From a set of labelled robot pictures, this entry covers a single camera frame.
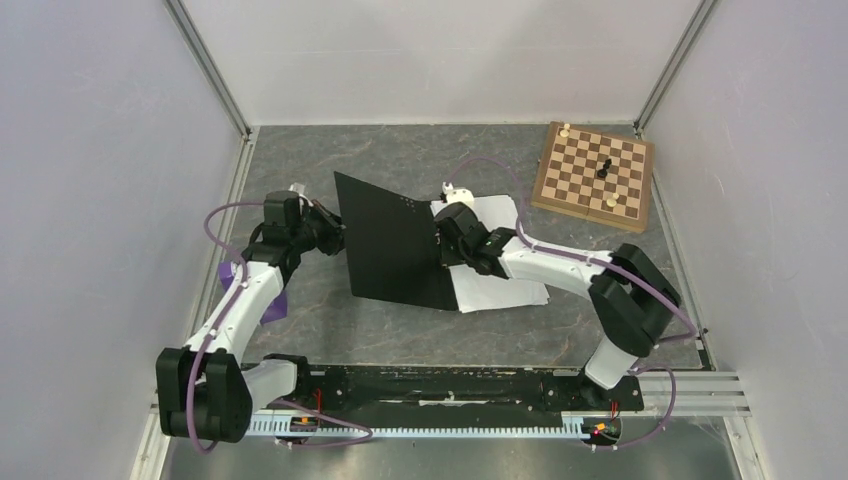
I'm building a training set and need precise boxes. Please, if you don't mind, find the black blue file folder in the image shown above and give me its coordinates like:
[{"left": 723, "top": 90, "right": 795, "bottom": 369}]
[{"left": 334, "top": 172, "right": 459, "bottom": 311}]

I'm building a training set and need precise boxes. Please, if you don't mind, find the purple stapler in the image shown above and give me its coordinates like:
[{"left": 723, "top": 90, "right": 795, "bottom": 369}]
[{"left": 217, "top": 261, "right": 288, "bottom": 325}]

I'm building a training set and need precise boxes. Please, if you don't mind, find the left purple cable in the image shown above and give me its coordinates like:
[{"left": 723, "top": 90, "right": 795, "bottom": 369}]
[{"left": 185, "top": 201, "right": 375, "bottom": 456}]

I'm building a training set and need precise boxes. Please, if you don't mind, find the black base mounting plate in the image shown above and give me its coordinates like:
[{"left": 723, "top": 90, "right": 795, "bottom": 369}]
[{"left": 271, "top": 365, "right": 645, "bottom": 429}]

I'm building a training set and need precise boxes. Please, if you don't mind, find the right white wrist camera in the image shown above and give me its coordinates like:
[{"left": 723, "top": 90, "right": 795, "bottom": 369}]
[{"left": 441, "top": 183, "right": 475, "bottom": 208}]

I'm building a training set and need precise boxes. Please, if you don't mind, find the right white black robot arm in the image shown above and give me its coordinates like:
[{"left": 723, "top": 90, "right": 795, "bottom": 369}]
[{"left": 435, "top": 203, "right": 681, "bottom": 408}]

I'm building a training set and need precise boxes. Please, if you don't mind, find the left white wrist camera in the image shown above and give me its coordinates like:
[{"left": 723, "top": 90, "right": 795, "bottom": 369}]
[{"left": 289, "top": 182, "right": 313, "bottom": 206}]

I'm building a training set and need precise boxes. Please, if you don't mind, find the wooden chessboard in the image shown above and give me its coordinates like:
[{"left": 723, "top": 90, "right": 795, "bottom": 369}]
[{"left": 530, "top": 121, "right": 655, "bottom": 233}]

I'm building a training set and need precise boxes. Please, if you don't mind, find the white slotted cable duct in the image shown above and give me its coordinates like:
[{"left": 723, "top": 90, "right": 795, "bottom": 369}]
[{"left": 245, "top": 413, "right": 590, "bottom": 440}]

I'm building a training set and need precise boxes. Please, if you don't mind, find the black chess piece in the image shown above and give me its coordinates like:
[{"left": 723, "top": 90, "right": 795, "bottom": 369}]
[{"left": 596, "top": 159, "right": 612, "bottom": 179}]

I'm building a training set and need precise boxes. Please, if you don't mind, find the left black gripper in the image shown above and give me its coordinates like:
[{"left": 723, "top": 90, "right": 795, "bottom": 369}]
[{"left": 291, "top": 201, "right": 368, "bottom": 257}]

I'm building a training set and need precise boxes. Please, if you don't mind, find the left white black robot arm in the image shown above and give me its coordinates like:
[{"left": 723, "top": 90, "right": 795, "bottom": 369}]
[{"left": 155, "top": 185, "right": 344, "bottom": 453}]

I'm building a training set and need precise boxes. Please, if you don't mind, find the white paper sheet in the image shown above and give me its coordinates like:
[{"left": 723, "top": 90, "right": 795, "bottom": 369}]
[{"left": 446, "top": 195, "right": 549, "bottom": 314}]

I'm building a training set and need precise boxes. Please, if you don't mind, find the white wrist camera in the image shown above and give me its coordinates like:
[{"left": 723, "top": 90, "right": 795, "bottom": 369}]
[
  {"left": 289, "top": 182, "right": 313, "bottom": 206},
  {"left": 441, "top": 183, "right": 475, "bottom": 208}
]

